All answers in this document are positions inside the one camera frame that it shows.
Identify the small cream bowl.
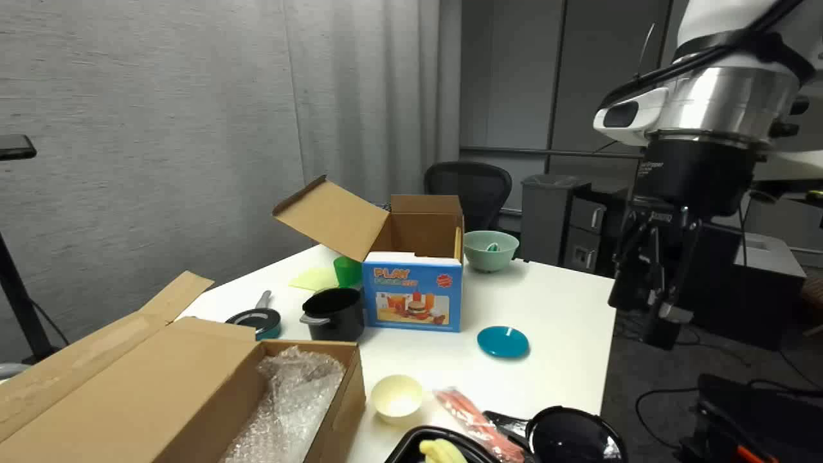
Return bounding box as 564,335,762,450
369,373,428,421

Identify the green plastic cup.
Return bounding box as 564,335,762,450
332,254,365,292

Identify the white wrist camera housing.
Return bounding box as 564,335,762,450
593,88,680,149

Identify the black tripod stand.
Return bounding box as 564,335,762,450
0,135,59,364

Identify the black computer case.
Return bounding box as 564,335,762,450
685,221,809,349

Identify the black floor bag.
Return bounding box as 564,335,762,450
680,371,823,463

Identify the black floor cable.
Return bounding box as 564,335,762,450
632,383,703,454

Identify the yellow toy banana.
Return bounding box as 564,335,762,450
418,437,472,463

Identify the black office chair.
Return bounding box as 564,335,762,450
422,159,515,232

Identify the black mug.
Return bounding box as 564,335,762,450
299,285,369,346

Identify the clear bubble wrap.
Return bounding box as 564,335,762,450
218,346,347,463

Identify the mint green bowl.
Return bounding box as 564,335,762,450
460,226,523,275

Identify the packet of orange cutlery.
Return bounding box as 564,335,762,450
432,387,527,463

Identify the large brown cardboard box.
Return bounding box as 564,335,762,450
0,270,369,463

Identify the grey cabinet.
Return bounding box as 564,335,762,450
519,173,594,267

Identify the black plastic tray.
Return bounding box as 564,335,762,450
383,424,503,463

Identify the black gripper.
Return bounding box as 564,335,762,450
608,132,762,353

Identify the black drawer unit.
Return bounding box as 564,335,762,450
560,187,636,277

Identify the black teal round lid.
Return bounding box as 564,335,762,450
225,306,287,343

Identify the blue printed toy cardboard box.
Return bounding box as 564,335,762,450
271,176,469,335

